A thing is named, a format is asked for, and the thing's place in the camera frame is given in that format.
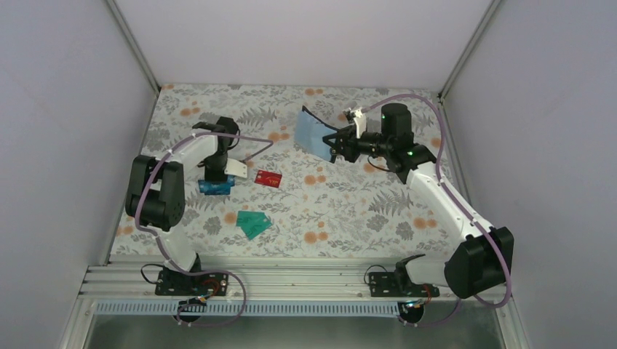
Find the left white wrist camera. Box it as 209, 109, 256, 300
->
224, 159, 248, 178

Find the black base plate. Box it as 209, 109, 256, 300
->
365, 272, 440, 297
154, 270, 229, 297

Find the black leather card holder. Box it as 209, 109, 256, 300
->
294, 106, 338, 163

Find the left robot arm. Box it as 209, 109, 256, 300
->
125, 116, 247, 294

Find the red credit card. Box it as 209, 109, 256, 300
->
255, 169, 282, 188

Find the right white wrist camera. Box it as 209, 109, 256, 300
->
343, 108, 367, 139

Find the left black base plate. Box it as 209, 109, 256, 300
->
154, 270, 229, 297

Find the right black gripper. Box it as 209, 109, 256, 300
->
323, 124, 392, 162

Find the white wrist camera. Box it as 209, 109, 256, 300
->
224, 159, 248, 178
343, 108, 367, 139

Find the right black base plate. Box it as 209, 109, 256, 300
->
365, 272, 440, 297

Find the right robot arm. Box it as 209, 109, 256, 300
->
322, 103, 514, 299

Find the floral table mat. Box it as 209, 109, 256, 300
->
143, 84, 451, 257

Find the aluminium mounting rail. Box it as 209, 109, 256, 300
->
79, 262, 513, 300

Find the slotted cable duct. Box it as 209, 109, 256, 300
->
93, 300, 399, 318

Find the teal credit card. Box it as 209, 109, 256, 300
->
242, 214, 272, 240
236, 211, 264, 229

